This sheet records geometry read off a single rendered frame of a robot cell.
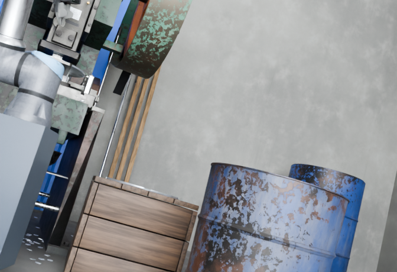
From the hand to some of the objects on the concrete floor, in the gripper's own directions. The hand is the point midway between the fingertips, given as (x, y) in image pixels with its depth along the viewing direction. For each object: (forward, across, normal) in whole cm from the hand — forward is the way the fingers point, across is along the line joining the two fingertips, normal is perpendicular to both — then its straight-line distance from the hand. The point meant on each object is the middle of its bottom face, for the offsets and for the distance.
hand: (59, 21), depth 194 cm
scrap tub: (+86, -36, -110) cm, 144 cm away
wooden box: (+93, -16, -54) cm, 109 cm away
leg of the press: (+106, +20, +8) cm, 108 cm away
